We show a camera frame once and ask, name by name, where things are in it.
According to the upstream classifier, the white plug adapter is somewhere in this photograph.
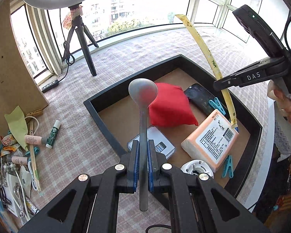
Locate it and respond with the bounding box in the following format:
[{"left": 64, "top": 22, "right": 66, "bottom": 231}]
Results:
[{"left": 181, "top": 159, "right": 214, "bottom": 178}]

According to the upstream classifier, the red white snack sachet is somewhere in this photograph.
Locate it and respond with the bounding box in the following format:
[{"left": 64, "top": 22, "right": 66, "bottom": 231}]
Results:
[{"left": 0, "top": 134, "right": 17, "bottom": 146}]

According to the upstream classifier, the white paper box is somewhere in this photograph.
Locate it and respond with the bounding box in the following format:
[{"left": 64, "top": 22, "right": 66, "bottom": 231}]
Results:
[{"left": 3, "top": 174, "right": 20, "bottom": 217}]

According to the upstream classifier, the small pink bottle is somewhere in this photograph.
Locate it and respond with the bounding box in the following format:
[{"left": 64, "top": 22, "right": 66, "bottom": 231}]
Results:
[{"left": 11, "top": 156, "right": 28, "bottom": 165}]

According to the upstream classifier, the pink cosmetic tube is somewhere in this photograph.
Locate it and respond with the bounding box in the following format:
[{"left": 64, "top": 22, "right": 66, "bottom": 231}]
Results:
[{"left": 24, "top": 135, "right": 47, "bottom": 145}]

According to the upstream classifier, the right hand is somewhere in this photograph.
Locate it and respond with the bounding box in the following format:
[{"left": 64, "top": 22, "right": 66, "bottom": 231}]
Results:
[{"left": 267, "top": 81, "right": 291, "bottom": 124}]

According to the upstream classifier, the silver carabiner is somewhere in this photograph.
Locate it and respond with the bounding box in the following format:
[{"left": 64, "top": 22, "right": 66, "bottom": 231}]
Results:
[{"left": 13, "top": 183, "right": 26, "bottom": 218}]

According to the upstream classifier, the yellow green cleaning cloth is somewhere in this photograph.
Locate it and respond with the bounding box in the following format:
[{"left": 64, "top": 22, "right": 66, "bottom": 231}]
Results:
[{"left": 4, "top": 106, "right": 28, "bottom": 150}]

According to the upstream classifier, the black storage tray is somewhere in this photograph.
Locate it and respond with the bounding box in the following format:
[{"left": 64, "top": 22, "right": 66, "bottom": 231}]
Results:
[{"left": 84, "top": 55, "right": 263, "bottom": 198}]

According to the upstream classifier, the white tin box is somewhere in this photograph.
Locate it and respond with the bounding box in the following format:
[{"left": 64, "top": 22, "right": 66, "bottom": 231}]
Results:
[{"left": 127, "top": 125, "right": 176, "bottom": 161}]

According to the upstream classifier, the black tripod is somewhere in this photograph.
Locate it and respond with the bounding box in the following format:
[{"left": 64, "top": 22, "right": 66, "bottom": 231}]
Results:
[{"left": 62, "top": 3, "right": 99, "bottom": 76}]

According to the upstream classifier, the yellow tea stick packet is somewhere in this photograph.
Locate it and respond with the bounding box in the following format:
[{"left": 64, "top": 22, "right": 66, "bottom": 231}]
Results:
[{"left": 176, "top": 14, "right": 238, "bottom": 128}]

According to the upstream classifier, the white usb cable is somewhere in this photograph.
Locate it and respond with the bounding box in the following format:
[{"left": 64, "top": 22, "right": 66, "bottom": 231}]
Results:
[{"left": 24, "top": 115, "right": 39, "bottom": 192}]

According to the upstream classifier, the red bean bag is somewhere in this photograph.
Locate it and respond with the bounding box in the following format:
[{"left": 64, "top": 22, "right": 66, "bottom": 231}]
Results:
[{"left": 149, "top": 83, "right": 199, "bottom": 127}]

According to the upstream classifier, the teal clothes peg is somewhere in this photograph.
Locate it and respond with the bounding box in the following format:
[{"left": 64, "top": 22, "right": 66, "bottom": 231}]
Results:
[
  {"left": 208, "top": 97, "right": 226, "bottom": 116},
  {"left": 221, "top": 155, "right": 234, "bottom": 179}
]

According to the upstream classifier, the grey metal spoon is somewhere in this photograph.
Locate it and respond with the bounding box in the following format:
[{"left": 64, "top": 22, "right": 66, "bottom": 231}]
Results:
[{"left": 128, "top": 78, "right": 158, "bottom": 212}]

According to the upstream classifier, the orange tissue pack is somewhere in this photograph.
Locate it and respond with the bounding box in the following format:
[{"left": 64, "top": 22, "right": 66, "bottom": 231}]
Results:
[{"left": 181, "top": 110, "right": 239, "bottom": 173}]

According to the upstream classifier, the black foil packet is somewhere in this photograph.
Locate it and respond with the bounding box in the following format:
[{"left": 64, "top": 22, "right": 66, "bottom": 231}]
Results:
[{"left": 184, "top": 83, "right": 214, "bottom": 115}]

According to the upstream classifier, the green white lip balm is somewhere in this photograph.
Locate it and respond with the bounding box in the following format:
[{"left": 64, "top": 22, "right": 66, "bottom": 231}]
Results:
[{"left": 46, "top": 120, "right": 61, "bottom": 149}]

